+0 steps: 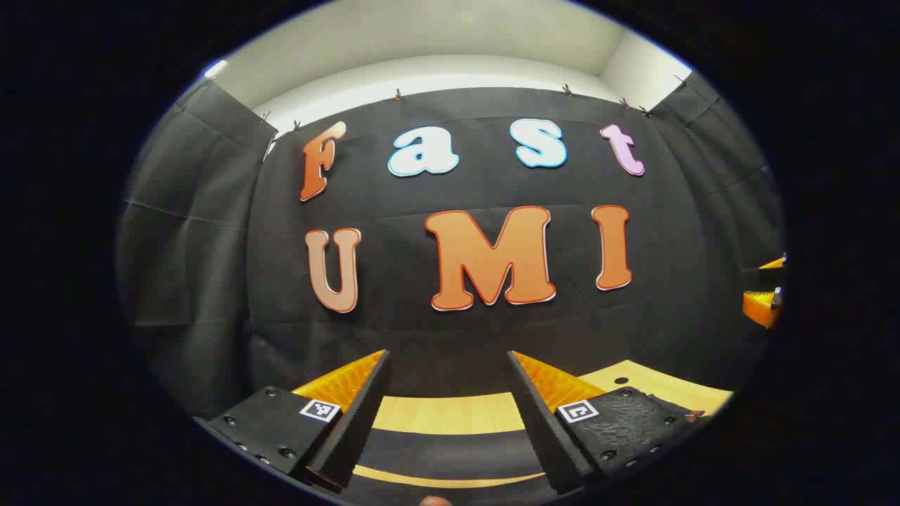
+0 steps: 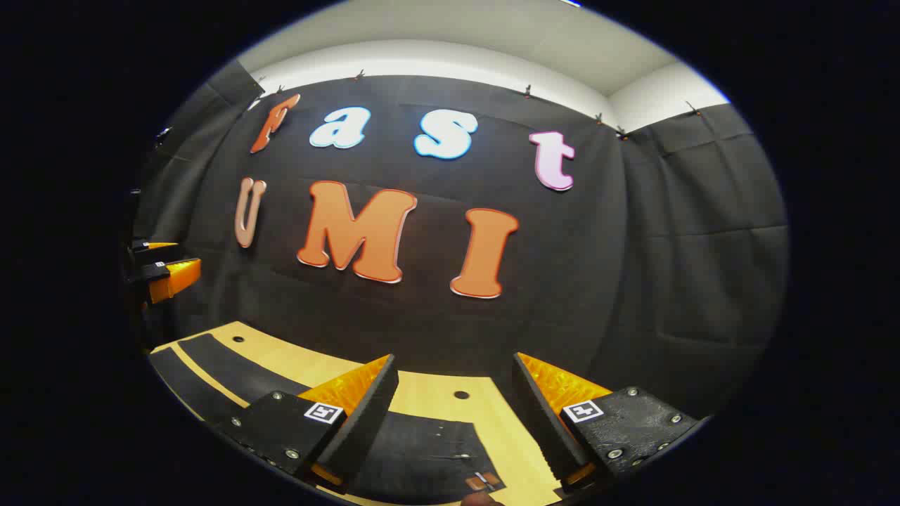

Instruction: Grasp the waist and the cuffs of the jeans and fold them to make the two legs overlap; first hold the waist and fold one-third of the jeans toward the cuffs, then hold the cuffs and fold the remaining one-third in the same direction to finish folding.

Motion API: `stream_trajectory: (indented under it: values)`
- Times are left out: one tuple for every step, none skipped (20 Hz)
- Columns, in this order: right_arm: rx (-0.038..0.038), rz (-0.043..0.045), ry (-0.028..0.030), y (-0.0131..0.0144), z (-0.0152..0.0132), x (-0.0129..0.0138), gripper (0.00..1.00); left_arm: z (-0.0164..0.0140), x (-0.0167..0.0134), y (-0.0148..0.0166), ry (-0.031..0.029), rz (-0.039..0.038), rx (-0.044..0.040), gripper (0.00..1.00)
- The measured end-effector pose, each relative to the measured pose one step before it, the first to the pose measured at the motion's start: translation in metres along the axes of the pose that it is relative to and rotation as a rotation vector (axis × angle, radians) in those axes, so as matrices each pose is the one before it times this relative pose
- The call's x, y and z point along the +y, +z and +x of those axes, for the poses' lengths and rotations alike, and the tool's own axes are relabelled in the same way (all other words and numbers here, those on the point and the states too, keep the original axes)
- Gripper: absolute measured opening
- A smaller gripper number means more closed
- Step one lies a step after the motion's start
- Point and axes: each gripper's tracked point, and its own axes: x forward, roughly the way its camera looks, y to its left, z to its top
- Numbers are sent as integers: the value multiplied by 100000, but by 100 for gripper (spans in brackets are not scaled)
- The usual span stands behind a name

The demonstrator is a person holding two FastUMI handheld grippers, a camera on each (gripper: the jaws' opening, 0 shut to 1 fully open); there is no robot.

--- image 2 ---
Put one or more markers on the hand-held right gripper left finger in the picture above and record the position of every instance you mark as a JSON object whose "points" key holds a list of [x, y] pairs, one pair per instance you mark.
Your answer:
{"points": [[365, 422]]}

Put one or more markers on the black jeans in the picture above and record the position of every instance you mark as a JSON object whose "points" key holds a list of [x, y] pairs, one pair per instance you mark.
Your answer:
{"points": [[225, 365]]}

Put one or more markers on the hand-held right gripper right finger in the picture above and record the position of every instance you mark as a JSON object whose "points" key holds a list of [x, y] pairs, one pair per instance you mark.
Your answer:
{"points": [[545, 422]]}

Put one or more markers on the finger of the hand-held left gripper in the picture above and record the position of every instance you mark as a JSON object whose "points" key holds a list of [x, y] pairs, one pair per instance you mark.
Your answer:
{"points": [[176, 277], [158, 251]]}

